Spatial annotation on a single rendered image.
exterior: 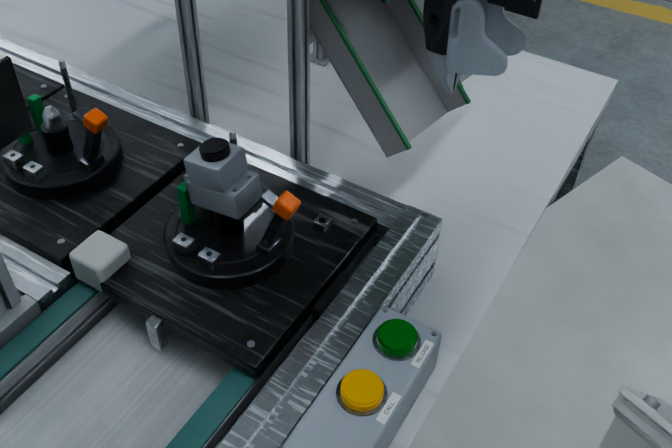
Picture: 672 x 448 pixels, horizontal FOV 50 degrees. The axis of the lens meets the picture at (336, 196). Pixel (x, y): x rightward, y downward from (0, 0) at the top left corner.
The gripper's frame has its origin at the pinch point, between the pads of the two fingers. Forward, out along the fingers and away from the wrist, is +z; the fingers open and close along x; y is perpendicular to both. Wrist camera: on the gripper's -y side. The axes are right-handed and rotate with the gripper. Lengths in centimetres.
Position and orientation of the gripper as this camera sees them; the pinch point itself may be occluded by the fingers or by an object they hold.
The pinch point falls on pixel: (443, 73)
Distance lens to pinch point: 59.9
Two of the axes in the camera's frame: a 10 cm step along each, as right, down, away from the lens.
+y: 8.6, 3.6, -3.7
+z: -0.2, 7.4, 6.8
